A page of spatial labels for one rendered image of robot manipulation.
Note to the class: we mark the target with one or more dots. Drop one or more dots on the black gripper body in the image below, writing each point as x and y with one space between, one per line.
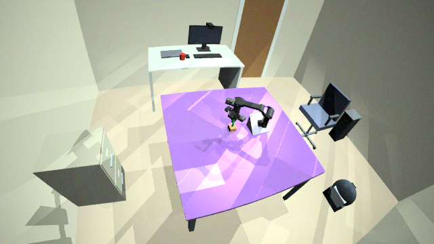
242 118

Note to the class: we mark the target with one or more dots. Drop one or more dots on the brown rectangular block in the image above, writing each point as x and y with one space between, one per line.
231 129

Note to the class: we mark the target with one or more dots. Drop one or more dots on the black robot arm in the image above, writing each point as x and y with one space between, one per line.
239 102

